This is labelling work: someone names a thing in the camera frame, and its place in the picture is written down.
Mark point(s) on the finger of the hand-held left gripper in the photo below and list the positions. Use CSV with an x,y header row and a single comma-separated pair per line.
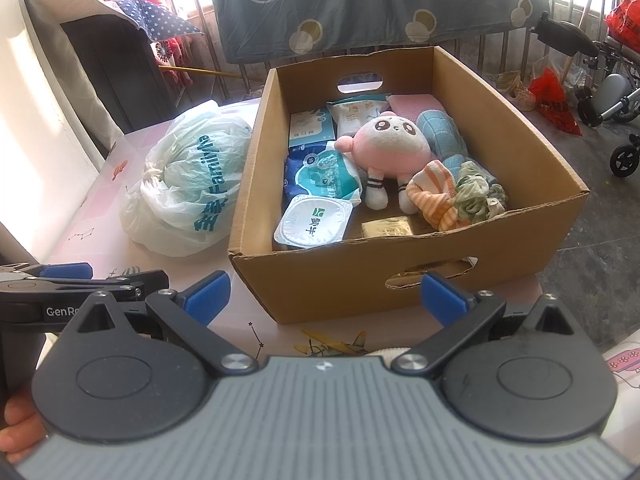
x,y
145,281
65,271

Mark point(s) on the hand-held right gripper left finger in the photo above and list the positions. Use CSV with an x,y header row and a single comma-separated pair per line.
x,y
207,295

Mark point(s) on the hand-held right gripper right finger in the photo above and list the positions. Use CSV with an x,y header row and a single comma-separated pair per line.
x,y
445,300

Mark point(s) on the gold foil packet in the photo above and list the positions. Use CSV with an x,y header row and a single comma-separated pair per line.
x,y
387,226

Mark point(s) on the green scrunchie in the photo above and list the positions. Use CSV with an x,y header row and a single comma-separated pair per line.
x,y
475,195

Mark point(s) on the orange striped cloth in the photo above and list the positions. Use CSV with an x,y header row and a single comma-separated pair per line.
x,y
432,185

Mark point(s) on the cardboard box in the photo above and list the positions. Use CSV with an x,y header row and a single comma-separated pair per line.
x,y
325,280

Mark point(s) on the white yogurt cup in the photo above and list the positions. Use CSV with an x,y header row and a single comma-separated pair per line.
x,y
310,220

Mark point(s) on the pink plush toy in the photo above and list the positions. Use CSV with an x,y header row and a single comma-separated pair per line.
x,y
395,152

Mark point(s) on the teal cloth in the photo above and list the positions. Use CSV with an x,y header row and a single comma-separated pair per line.
x,y
440,135

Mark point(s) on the blue wet wipes pack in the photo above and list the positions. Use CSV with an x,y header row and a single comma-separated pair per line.
x,y
320,170

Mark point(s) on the blue white face mask box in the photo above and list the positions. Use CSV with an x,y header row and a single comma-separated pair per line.
x,y
310,127

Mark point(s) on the pink sponge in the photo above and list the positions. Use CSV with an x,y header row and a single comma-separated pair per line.
x,y
415,102

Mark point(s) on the white cotton swab packet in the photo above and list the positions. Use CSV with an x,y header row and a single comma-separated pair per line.
x,y
355,112

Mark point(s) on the person's left hand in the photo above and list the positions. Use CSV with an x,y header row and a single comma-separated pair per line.
x,y
20,425

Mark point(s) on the white green plastic bag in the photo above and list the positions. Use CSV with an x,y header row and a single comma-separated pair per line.
x,y
190,180

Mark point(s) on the black cabinet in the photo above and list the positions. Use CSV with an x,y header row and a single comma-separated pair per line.
x,y
115,75

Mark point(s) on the yellow stick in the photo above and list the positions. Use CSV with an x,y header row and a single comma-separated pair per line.
x,y
200,71

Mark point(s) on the beige cloth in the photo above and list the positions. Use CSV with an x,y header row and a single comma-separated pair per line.
x,y
55,10

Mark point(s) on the navy star print cloth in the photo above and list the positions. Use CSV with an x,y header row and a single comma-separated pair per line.
x,y
155,17

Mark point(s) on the wheelchair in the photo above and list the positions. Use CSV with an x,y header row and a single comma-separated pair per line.
x,y
615,90

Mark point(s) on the blue circle print bedsheet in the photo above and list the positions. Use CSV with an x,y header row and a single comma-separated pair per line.
x,y
350,5

